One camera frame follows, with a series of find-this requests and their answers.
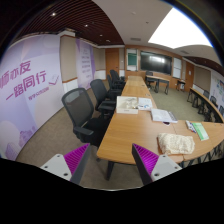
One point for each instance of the curved side table right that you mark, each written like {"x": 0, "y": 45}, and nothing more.
{"x": 204, "y": 106}

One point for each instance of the small striped packet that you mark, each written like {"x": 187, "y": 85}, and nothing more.
{"x": 190, "y": 126}

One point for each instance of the narrow purple wall banner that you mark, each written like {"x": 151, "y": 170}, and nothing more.
{"x": 85, "y": 63}

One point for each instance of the green booklet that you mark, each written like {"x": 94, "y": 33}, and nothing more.
{"x": 200, "y": 131}

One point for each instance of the large black wall screen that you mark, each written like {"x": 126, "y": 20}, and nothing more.
{"x": 155, "y": 62}

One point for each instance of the near black office chair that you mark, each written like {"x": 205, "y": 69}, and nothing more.
{"x": 80, "y": 110}

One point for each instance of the small desk at back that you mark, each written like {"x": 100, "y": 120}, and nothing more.
{"x": 158, "y": 81}

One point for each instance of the open white book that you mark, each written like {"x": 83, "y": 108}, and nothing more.
{"x": 163, "y": 116}

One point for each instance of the white open box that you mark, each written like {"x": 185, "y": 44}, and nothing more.
{"x": 126, "y": 105}

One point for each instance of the black office chair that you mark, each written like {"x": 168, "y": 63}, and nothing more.
{"x": 104, "y": 104}
{"x": 80, "y": 110}

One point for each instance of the cream crumpled towel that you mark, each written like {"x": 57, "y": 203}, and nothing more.
{"x": 176, "y": 144}

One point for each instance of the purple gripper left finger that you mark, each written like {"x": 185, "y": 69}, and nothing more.
{"x": 70, "y": 166}

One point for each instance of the white papers on table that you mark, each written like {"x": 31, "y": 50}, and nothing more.
{"x": 144, "y": 104}

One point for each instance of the far black office chairs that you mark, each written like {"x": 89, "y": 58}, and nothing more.
{"x": 114, "y": 81}

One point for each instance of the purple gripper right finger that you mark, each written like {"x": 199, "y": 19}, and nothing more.
{"x": 151, "y": 166}

